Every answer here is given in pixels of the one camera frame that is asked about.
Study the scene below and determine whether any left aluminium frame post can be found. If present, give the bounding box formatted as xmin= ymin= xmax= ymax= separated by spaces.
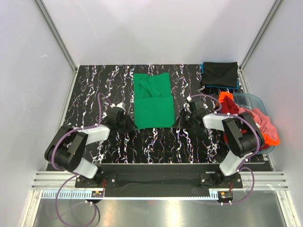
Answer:
xmin=35 ymin=0 xmax=79 ymax=71

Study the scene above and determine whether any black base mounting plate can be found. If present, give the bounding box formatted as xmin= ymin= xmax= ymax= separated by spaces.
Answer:
xmin=75 ymin=164 xmax=243 ymax=199

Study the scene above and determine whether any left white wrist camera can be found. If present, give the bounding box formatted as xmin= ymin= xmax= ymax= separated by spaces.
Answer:
xmin=111 ymin=102 xmax=125 ymax=109

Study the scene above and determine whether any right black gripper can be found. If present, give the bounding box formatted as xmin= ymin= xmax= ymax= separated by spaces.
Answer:
xmin=172 ymin=109 xmax=196 ymax=130

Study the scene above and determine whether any orange t shirt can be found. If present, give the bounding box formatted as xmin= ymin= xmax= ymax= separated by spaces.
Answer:
xmin=219 ymin=92 xmax=280 ymax=146

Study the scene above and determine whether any clear blue plastic basket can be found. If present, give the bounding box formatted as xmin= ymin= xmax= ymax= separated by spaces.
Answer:
xmin=232 ymin=92 xmax=276 ymax=155

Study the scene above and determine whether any aluminium frame post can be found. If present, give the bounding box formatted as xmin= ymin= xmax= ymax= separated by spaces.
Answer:
xmin=35 ymin=0 xmax=79 ymax=71
xmin=239 ymin=0 xmax=285 ymax=70

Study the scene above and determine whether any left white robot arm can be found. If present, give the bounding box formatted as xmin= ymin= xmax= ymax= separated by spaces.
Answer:
xmin=44 ymin=106 xmax=137 ymax=187

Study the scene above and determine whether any right aluminium frame post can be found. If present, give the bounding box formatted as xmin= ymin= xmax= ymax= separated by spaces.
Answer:
xmin=239 ymin=0 xmax=285 ymax=70

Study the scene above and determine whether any red t shirt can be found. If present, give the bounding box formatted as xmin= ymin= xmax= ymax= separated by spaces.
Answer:
xmin=220 ymin=97 xmax=241 ymax=147

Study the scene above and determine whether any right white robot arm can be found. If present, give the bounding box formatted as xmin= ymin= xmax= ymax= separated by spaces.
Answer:
xmin=172 ymin=101 xmax=265 ymax=188

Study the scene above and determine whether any pink t shirt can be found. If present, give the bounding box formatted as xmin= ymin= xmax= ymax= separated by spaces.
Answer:
xmin=239 ymin=107 xmax=280 ymax=146

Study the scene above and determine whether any folded blue t shirt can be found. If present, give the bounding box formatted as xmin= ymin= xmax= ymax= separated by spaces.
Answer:
xmin=200 ymin=63 xmax=239 ymax=90

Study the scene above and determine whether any green t shirt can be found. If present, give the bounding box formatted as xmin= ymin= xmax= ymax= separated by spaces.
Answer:
xmin=133 ymin=72 xmax=175 ymax=130

